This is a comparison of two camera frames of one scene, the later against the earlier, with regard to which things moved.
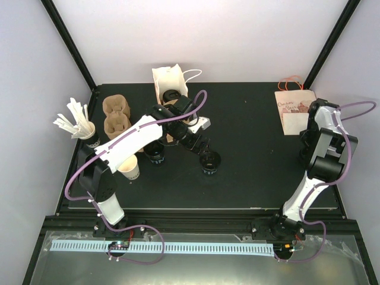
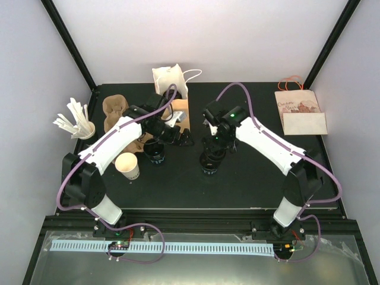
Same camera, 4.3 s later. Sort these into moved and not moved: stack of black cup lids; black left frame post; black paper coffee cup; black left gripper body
Moved: black left gripper body
Not moved: stack of black cup lids; black left frame post; black paper coffee cup
